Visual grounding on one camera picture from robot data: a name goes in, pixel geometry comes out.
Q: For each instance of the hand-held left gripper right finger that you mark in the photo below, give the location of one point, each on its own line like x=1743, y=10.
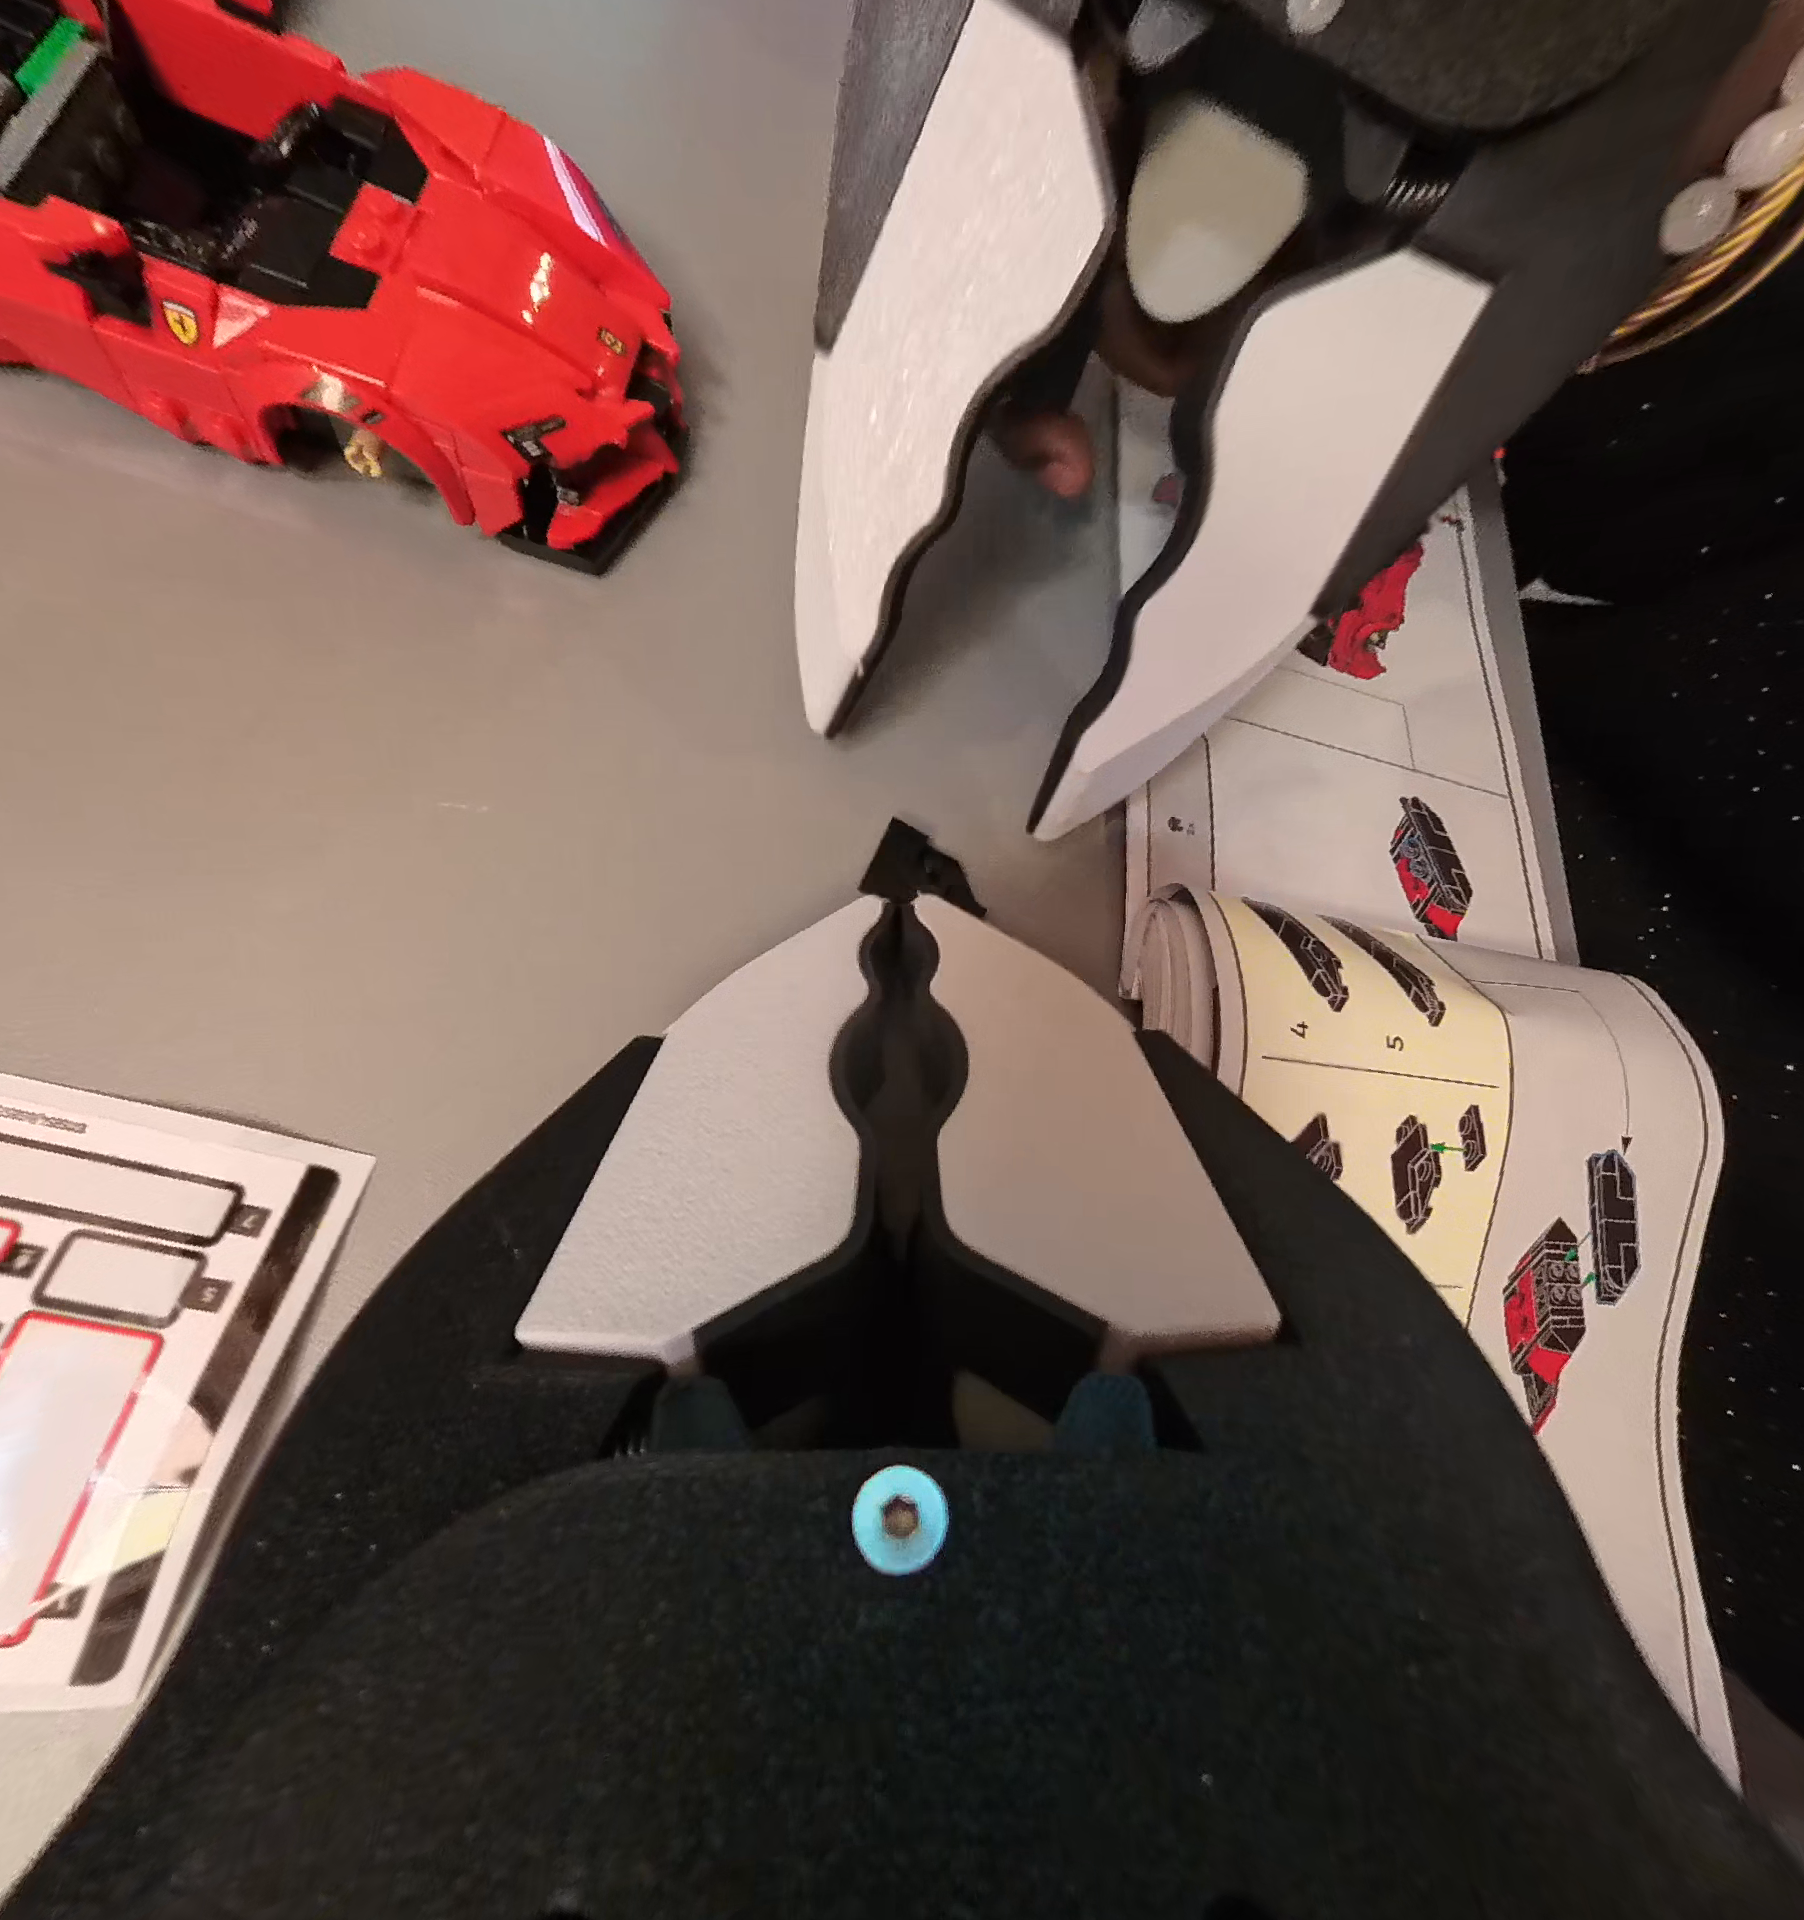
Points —
x=1099, y=1185

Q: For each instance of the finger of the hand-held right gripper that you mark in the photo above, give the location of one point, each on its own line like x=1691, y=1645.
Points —
x=931, y=299
x=1323, y=448

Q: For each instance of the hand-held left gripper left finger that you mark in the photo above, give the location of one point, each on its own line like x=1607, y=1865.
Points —
x=693, y=1185

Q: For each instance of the small black lego wedge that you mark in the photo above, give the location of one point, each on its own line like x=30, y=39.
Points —
x=909, y=863

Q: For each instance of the red lego sports car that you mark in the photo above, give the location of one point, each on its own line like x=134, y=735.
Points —
x=391, y=299

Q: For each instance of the person's right forearm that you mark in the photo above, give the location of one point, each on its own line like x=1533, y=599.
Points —
x=1713, y=448

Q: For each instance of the lego instruction booklet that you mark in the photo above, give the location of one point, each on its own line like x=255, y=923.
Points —
x=1654, y=1081

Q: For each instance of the lego sticker sheet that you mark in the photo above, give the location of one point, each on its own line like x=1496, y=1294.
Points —
x=123, y=1651

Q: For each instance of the person's right hand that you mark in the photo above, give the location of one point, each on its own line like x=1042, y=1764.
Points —
x=1050, y=446

